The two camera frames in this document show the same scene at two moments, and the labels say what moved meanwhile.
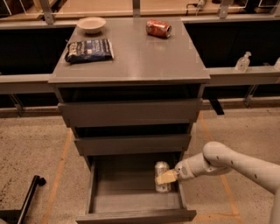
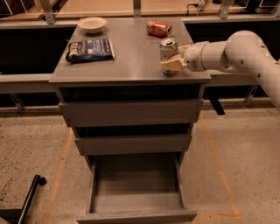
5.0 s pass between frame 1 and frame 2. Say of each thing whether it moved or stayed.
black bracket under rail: stayed
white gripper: moved
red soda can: stayed
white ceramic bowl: stayed
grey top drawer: stayed
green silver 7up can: moved
